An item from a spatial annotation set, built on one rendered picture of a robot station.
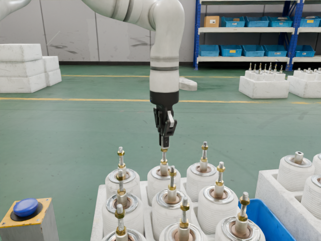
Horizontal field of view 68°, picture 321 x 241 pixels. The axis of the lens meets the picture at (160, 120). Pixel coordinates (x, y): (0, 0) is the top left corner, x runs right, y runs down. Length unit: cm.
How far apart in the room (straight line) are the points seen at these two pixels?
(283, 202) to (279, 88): 210
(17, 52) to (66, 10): 310
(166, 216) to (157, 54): 37
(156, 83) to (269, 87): 227
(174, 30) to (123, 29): 516
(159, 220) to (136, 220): 5
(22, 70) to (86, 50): 296
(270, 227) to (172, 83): 53
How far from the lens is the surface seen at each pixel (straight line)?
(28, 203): 52
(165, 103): 58
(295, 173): 84
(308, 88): 300
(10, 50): 319
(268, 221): 86
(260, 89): 273
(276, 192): 85
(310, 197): 78
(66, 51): 613
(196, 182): 70
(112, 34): 576
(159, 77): 57
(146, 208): 69
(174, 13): 55
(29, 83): 316
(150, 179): 68
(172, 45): 56
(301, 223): 78
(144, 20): 60
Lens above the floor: 62
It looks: 19 degrees down
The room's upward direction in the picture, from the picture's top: straight up
